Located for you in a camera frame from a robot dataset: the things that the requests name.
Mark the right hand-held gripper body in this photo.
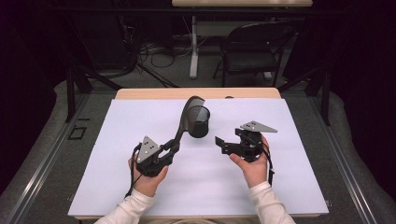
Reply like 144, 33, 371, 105
221, 120, 278, 163

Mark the person's left hand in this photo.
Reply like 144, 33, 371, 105
127, 154, 170, 198

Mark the white table board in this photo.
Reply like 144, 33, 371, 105
67, 98, 330, 217

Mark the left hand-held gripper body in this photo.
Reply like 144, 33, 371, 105
134, 135, 175, 178

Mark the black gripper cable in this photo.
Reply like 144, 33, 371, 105
248, 134, 276, 188
123, 143, 144, 200

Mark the person's right hand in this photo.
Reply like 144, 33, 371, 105
229, 133, 271, 189

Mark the white-legged wooden desk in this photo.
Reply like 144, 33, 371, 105
171, 0, 314, 79

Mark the black mesh cup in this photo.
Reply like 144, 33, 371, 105
186, 105, 211, 139

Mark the bundle of floor cables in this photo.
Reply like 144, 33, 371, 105
122, 15, 195, 70

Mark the black folding chair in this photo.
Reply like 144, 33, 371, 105
212, 21, 297, 89

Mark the metal floor rail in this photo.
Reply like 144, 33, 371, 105
7, 92, 92, 224
306, 94, 379, 224

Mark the black metal stand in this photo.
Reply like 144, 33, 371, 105
277, 66, 332, 127
64, 63, 124, 124

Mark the wooden table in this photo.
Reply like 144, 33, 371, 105
74, 87, 321, 220

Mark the dark curtain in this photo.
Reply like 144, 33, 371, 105
0, 0, 68, 194
326, 0, 396, 202

